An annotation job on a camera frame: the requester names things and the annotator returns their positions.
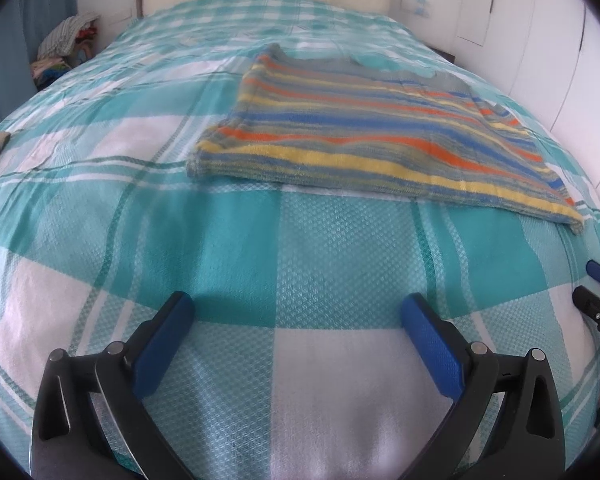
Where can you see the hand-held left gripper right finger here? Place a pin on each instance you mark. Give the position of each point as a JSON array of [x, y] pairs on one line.
[[432, 345]]

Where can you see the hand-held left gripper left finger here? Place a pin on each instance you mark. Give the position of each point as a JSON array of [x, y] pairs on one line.
[[162, 342]]

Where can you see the striped knit sweater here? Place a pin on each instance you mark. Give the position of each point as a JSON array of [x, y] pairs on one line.
[[370, 130]]

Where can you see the pile of clothes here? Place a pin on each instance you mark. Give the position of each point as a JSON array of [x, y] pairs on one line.
[[67, 40]]

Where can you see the teal checked bedspread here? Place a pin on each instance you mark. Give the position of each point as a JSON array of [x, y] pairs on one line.
[[230, 240]]

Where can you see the white wardrobe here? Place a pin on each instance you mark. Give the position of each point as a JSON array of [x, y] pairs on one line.
[[545, 25]]

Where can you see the dark bedside table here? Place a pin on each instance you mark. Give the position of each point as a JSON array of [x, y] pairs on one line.
[[442, 54]]

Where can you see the blue curtain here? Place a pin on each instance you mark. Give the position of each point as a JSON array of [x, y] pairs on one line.
[[25, 35]]

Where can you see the white wall socket panel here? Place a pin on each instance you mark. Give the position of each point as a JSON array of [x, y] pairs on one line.
[[416, 6]]

